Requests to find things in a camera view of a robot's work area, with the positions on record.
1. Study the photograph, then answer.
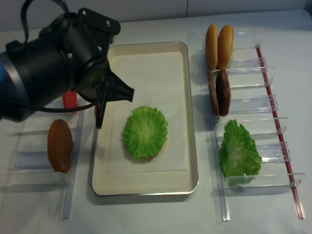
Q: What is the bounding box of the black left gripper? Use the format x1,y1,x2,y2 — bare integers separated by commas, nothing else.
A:
65,8,135,129

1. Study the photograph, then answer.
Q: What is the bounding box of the red tomato slice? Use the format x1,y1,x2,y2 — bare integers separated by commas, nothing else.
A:
62,91,78,109

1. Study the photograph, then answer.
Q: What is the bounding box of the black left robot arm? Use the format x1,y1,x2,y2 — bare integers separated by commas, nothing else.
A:
0,8,134,128

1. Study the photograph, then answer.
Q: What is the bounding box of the green lettuce leaf on bun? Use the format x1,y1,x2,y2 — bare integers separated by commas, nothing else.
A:
122,106,168,159

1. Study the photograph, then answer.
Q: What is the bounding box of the bottom bun under lettuce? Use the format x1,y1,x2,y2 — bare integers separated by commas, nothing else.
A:
125,143,167,162

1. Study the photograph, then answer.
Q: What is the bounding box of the left brown meat patty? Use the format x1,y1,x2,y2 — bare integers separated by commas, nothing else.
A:
207,70,219,117

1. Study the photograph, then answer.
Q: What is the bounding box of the brown meat patty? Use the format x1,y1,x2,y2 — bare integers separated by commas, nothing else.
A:
215,70,231,117
207,70,219,117

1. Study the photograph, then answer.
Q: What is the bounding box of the right brown meat patty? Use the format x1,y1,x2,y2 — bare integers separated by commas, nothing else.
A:
215,70,231,117

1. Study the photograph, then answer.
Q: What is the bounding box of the green lettuce leaf in rack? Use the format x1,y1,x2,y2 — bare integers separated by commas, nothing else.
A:
219,119,262,187

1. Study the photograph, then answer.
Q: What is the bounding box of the white paper tray liner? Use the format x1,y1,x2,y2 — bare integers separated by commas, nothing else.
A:
109,52,189,173

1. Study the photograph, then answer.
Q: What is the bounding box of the brown bun in left rack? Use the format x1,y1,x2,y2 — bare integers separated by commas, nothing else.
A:
47,119,73,173

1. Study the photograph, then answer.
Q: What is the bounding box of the left clear acrylic rack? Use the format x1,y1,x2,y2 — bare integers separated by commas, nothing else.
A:
0,111,85,220

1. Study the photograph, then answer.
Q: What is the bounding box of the clear acrylic rack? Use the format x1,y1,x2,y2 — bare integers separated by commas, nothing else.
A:
0,111,85,220
188,28,305,223

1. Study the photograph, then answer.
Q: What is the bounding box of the metal baking tray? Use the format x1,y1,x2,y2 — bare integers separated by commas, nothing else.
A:
92,41,198,196

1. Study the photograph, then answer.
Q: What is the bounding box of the left bun half in rack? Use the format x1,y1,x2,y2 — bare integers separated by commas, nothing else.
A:
205,24,217,71

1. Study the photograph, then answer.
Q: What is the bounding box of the bun half in rack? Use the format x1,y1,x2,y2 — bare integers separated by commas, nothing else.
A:
217,25,234,69
205,24,217,71

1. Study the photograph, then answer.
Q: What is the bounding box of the right bun half in rack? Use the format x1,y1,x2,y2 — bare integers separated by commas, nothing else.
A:
217,25,234,69

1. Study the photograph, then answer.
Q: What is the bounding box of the right clear acrylic rack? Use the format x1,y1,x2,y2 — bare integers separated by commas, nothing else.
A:
188,28,305,223

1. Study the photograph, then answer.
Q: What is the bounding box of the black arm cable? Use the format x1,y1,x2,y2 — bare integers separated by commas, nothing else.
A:
19,0,109,113

